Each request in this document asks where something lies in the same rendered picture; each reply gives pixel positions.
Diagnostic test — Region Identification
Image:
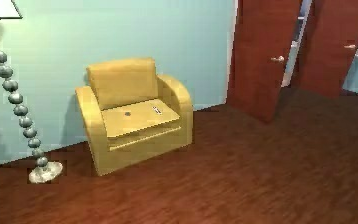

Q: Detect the red-brown room door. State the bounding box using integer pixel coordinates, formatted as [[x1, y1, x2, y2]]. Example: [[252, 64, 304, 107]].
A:
[[226, 0, 303, 124], [297, 0, 358, 100]]

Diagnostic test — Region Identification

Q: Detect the yellow armchair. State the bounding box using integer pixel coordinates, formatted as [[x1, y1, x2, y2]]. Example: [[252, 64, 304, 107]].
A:
[[74, 57, 194, 177]]

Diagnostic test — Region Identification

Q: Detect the beaded silver floor lamp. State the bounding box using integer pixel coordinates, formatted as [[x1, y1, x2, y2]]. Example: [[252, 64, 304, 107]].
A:
[[0, 0, 64, 185]]

